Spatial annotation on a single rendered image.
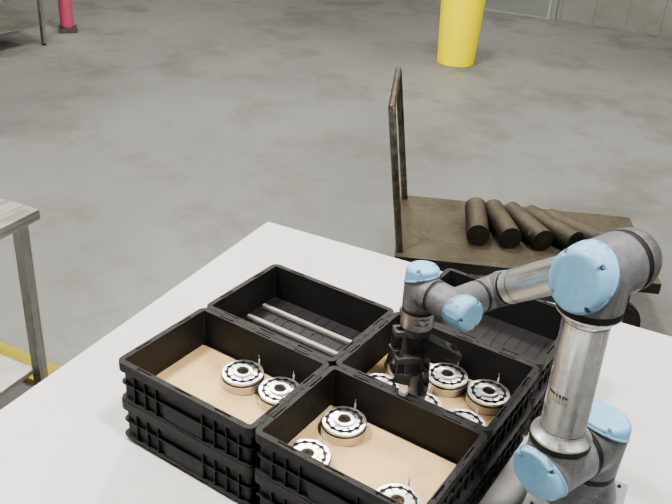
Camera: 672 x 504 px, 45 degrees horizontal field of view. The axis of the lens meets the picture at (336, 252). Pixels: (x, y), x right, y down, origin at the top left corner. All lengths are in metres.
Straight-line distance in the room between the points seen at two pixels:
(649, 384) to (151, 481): 1.38
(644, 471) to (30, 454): 1.46
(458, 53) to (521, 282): 6.50
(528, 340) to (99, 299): 2.28
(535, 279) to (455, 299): 0.17
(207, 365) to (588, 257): 1.04
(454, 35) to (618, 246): 6.72
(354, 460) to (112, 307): 2.28
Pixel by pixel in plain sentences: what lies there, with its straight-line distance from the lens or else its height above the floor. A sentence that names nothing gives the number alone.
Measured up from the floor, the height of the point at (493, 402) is 0.86.
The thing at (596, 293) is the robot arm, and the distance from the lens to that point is 1.39.
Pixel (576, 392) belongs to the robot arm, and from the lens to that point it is 1.54.
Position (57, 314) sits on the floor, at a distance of 3.89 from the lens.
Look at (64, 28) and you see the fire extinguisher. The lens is 8.88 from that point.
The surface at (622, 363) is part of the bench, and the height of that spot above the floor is 0.70.
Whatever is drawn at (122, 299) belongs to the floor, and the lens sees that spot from 3.94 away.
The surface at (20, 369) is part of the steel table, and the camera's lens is 3.18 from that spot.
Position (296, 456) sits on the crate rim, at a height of 0.93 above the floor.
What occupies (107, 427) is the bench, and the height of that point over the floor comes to 0.70.
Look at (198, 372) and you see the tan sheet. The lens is 2.04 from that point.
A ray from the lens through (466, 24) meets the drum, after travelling 8.05.
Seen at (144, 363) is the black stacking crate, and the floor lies 0.88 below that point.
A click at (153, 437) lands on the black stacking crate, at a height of 0.74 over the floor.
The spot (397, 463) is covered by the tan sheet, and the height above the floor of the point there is 0.83.
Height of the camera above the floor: 2.04
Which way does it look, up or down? 28 degrees down
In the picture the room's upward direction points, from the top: 4 degrees clockwise
